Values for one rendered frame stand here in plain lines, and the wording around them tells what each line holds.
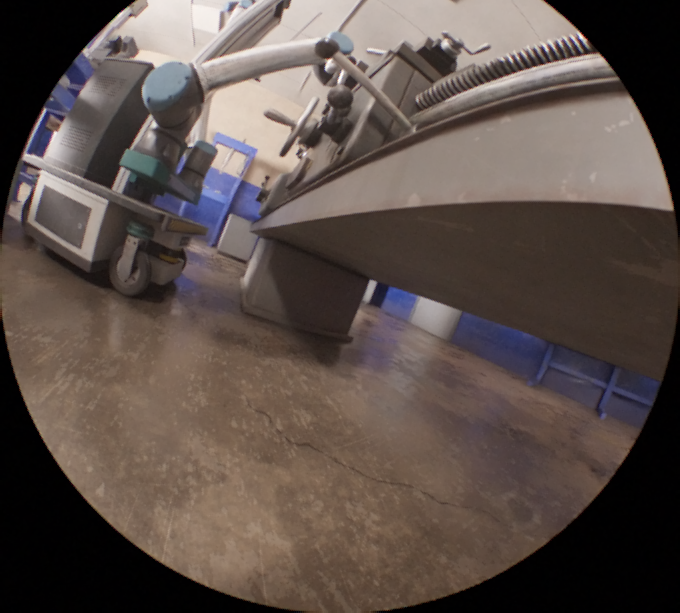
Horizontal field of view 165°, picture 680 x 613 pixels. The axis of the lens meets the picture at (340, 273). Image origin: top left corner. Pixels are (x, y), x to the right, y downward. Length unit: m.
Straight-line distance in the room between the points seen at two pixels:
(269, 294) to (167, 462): 0.98
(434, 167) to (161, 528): 0.44
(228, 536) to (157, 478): 0.12
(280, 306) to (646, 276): 1.25
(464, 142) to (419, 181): 0.04
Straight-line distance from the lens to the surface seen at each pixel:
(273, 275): 1.20
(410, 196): 0.15
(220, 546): 0.36
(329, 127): 0.41
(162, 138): 0.89
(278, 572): 0.37
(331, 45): 0.40
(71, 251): 0.97
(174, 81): 0.75
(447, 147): 0.16
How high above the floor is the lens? 0.34
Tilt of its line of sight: 1 degrees up
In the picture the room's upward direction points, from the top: 22 degrees clockwise
